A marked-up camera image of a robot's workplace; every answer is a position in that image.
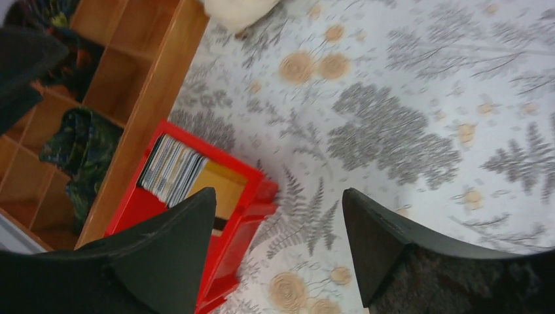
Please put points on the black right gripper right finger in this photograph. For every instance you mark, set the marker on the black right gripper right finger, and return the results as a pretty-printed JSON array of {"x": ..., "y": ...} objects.
[{"x": 404, "y": 267}]

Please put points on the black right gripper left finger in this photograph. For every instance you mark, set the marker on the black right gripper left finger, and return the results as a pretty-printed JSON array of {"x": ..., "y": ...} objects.
[{"x": 155, "y": 266}]

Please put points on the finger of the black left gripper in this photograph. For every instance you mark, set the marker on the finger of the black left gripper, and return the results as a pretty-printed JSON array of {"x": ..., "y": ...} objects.
[{"x": 26, "y": 55}]

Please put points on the stack of credit cards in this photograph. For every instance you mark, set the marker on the stack of credit cards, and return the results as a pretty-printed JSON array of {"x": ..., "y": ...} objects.
[{"x": 171, "y": 170}]

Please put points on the dark floral rolled cloth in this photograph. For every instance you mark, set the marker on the dark floral rolled cloth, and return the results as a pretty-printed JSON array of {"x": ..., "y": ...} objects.
[{"x": 75, "y": 72}]

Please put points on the dark green rolled cloth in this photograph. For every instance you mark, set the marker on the dark green rolled cloth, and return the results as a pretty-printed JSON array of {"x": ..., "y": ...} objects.
[{"x": 82, "y": 148}]

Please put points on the red plastic bin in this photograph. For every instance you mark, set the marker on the red plastic bin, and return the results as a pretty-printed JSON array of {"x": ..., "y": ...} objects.
[{"x": 244, "y": 198}]

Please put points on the wooden compartment tray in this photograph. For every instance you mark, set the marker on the wooden compartment tray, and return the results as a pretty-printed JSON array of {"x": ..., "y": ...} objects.
[{"x": 147, "y": 50}]

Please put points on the floral patterned table mat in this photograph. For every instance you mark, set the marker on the floral patterned table mat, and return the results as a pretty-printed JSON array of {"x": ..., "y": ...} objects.
[{"x": 441, "y": 111}]

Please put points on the beige folded cloth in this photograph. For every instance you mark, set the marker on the beige folded cloth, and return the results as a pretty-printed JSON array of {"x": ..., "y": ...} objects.
[{"x": 238, "y": 15}]

